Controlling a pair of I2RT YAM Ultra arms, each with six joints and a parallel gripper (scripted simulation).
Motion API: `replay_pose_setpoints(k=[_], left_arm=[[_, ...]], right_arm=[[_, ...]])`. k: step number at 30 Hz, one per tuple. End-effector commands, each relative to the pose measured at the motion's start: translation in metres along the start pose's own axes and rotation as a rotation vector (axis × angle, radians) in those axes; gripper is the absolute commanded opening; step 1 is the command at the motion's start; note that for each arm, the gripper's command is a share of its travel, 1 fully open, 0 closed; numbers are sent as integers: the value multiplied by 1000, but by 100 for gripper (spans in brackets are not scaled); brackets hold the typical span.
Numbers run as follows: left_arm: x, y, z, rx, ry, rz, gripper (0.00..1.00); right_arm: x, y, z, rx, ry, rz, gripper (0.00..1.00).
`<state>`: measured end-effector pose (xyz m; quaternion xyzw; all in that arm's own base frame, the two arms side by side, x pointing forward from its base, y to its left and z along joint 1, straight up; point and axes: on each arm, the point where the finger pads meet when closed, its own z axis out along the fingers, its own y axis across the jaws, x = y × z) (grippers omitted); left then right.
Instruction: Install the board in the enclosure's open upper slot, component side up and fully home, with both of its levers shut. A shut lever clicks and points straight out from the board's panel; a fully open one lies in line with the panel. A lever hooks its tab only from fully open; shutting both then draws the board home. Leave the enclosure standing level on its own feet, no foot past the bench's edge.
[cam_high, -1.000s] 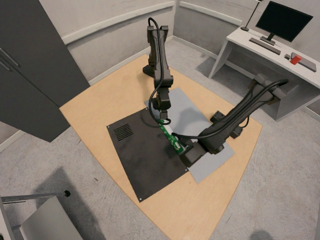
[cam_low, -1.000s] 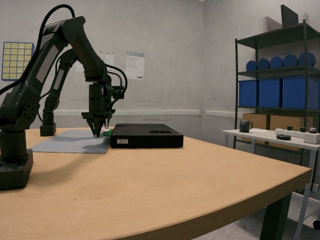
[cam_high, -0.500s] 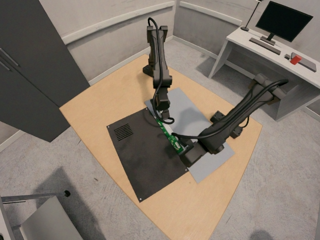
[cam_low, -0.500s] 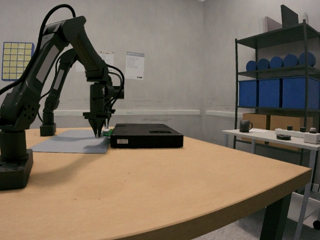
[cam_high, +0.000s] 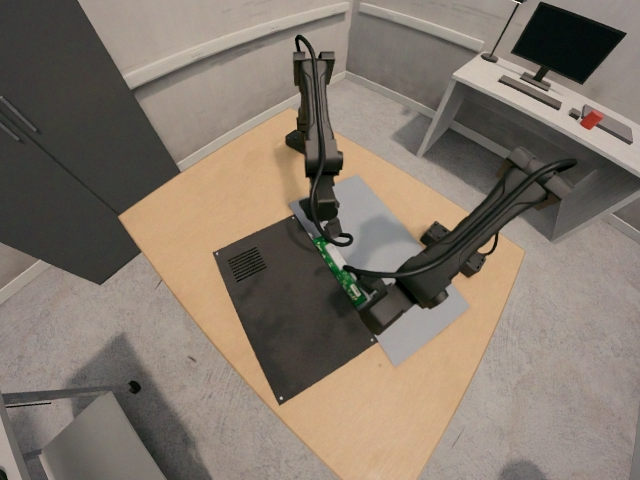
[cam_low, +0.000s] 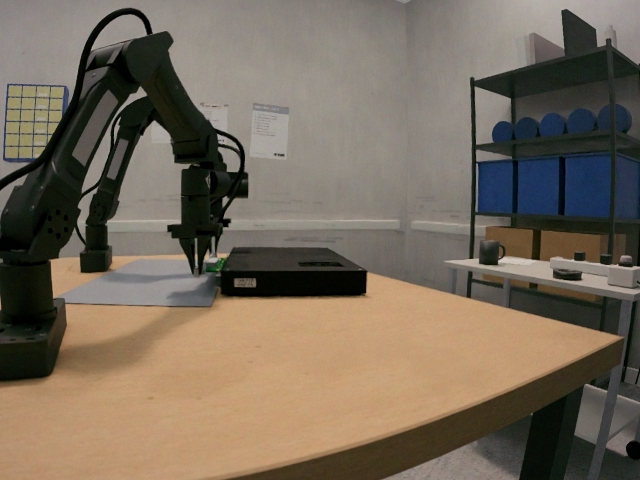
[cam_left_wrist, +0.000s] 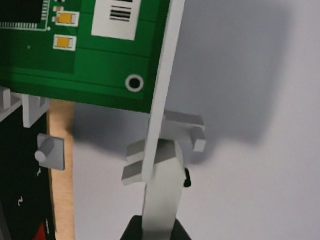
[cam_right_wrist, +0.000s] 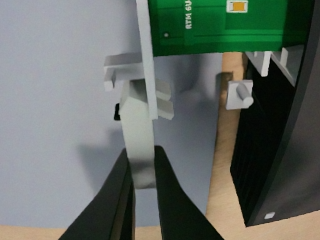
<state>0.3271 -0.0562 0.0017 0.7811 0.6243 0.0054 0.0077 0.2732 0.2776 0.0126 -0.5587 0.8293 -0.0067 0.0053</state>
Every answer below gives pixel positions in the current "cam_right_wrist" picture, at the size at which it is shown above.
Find green circuit board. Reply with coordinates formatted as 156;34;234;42
103;0;312;190

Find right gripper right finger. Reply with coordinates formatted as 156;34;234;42
154;145;225;240

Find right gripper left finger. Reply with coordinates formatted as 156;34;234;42
57;147;136;240

